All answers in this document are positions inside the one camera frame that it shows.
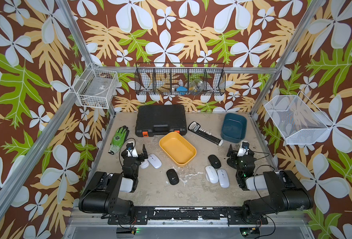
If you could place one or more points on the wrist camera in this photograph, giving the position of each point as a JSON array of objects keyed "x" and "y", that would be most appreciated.
[
  {"x": 131, "y": 150},
  {"x": 244, "y": 148}
]

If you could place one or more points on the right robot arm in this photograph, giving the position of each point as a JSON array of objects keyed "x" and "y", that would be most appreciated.
[{"x": 278, "y": 191}]

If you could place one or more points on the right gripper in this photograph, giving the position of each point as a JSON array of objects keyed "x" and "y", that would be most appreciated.
[{"x": 231, "y": 151}]

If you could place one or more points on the white mouse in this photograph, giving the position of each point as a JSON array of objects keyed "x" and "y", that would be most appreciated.
[
  {"x": 154, "y": 161},
  {"x": 144, "y": 164},
  {"x": 223, "y": 178},
  {"x": 211, "y": 174}
]

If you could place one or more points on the black mouse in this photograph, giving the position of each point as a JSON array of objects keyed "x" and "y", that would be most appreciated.
[
  {"x": 232, "y": 162},
  {"x": 172, "y": 177},
  {"x": 214, "y": 161}
]

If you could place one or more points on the green work glove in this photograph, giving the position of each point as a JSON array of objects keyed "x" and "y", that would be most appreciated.
[{"x": 118, "y": 139}]

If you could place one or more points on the blue object in basket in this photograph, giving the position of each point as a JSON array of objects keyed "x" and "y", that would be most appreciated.
[{"x": 181, "y": 90}]

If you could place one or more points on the teal plastic tray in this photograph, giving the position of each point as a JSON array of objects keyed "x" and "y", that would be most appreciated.
[{"x": 234, "y": 128}]

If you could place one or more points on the black bit holder strip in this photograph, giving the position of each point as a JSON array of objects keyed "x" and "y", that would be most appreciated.
[{"x": 197, "y": 129}]

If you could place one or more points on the white wire basket left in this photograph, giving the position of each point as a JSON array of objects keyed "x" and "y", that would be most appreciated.
[{"x": 97, "y": 87}]

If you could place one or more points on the yellow plastic tray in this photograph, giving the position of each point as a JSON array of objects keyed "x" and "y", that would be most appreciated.
[{"x": 177, "y": 148}]

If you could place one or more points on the black tool case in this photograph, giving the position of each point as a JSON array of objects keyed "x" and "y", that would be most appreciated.
[{"x": 160, "y": 120}]

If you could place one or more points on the black wire basket back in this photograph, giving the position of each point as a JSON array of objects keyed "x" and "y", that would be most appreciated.
[{"x": 165, "y": 77}]

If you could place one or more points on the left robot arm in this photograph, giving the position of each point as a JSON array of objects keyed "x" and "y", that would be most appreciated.
[{"x": 101, "y": 193}]

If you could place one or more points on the white wire basket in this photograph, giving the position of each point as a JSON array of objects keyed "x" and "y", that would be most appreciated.
[
  {"x": 298, "y": 119},
  {"x": 97, "y": 87}
]

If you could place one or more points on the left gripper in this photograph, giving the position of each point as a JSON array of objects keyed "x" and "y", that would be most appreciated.
[{"x": 140, "y": 157}]

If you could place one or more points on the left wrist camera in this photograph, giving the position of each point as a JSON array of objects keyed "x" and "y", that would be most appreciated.
[{"x": 131, "y": 150}]

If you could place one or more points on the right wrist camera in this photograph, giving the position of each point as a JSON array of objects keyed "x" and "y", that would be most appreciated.
[{"x": 244, "y": 148}]

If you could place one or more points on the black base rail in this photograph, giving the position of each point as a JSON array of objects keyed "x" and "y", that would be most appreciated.
[{"x": 143, "y": 215}]

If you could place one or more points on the white wire basket right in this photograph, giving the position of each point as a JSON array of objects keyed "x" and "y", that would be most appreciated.
[{"x": 298, "y": 119}]

